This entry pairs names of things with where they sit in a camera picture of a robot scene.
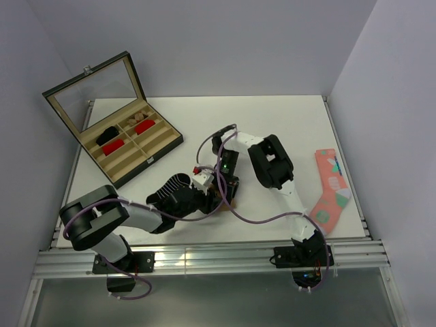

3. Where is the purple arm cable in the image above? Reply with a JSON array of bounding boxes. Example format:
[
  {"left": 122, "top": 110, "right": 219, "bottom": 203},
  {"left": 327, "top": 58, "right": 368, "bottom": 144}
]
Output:
[
  {"left": 196, "top": 124, "right": 333, "bottom": 291},
  {"left": 61, "top": 165, "right": 229, "bottom": 300}
]

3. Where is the beige rolled sock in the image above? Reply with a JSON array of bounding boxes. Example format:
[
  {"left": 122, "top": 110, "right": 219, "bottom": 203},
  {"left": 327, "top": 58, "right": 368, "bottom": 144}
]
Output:
[{"left": 127, "top": 110, "right": 149, "bottom": 126}]

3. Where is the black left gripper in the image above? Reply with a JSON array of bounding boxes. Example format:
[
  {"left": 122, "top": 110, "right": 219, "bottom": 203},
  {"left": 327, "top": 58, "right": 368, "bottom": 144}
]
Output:
[{"left": 174, "top": 184, "right": 224, "bottom": 221}]

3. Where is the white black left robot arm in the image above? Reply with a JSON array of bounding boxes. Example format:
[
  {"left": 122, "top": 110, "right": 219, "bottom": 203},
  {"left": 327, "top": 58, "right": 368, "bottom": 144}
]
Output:
[{"left": 59, "top": 175, "right": 223, "bottom": 272}]

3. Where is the tan ribbed sock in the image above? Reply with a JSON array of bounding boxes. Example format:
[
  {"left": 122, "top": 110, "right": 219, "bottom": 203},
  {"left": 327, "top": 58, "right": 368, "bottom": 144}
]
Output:
[{"left": 209, "top": 185, "right": 238, "bottom": 213}]

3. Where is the pink patterned sock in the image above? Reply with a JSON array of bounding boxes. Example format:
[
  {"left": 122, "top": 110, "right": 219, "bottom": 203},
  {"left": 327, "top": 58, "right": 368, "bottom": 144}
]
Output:
[{"left": 309, "top": 149, "right": 352, "bottom": 236}]

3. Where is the black rolled sock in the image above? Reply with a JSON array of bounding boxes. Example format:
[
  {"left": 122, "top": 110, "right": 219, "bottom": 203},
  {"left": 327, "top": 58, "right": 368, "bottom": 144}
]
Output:
[{"left": 95, "top": 126, "right": 119, "bottom": 146}]

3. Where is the black white striped sock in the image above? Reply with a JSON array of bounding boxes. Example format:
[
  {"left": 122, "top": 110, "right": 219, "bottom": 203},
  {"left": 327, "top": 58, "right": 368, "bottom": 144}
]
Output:
[{"left": 146, "top": 173, "right": 191, "bottom": 204}]

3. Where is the red rolled sock left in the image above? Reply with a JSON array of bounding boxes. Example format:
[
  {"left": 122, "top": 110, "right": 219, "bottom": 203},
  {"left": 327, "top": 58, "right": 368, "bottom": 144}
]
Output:
[{"left": 102, "top": 139, "right": 125, "bottom": 156}]

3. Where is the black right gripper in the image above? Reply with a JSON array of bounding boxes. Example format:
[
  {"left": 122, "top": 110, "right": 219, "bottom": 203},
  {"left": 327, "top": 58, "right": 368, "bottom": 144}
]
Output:
[{"left": 211, "top": 149, "right": 240, "bottom": 206}]

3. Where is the aluminium rail frame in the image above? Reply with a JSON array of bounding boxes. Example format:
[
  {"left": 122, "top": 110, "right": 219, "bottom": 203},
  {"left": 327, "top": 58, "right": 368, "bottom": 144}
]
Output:
[{"left": 25, "top": 95, "right": 409, "bottom": 326}]

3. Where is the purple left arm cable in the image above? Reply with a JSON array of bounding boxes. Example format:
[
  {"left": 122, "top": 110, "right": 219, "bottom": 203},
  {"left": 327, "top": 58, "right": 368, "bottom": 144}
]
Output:
[{"left": 61, "top": 165, "right": 229, "bottom": 300}]

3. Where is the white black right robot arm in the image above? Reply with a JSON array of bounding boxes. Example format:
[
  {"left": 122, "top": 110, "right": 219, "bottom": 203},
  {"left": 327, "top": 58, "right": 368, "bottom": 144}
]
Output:
[{"left": 211, "top": 125, "right": 331, "bottom": 266}]

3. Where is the black compartment storage box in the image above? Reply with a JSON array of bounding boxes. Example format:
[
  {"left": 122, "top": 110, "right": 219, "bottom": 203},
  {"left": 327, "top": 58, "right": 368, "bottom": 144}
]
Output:
[{"left": 42, "top": 51, "right": 184, "bottom": 189}]

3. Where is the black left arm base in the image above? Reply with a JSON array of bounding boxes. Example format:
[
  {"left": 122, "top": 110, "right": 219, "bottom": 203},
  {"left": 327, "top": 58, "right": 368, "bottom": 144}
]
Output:
[{"left": 92, "top": 251, "right": 155, "bottom": 300}]

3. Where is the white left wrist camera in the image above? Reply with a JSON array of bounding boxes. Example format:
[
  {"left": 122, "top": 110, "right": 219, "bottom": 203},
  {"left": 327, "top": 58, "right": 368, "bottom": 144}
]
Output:
[{"left": 191, "top": 170, "right": 214, "bottom": 195}]

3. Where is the red rolled sock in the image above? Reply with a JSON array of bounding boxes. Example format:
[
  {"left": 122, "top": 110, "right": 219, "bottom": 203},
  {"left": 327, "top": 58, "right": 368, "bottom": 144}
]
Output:
[
  {"left": 102, "top": 139, "right": 125, "bottom": 156},
  {"left": 134, "top": 119, "right": 155, "bottom": 135}
]

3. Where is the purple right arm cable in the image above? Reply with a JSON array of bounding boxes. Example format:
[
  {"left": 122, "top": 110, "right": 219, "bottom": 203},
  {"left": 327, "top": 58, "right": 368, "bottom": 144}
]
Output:
[{"left": 196, "top": 124, "right": 333, "bottom": 291}]

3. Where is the red rolled sock right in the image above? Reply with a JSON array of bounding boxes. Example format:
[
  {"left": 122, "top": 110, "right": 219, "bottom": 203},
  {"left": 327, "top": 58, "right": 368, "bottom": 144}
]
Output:
[{"left": 134, "top": 119, "right": 155, "bottom": 135}]

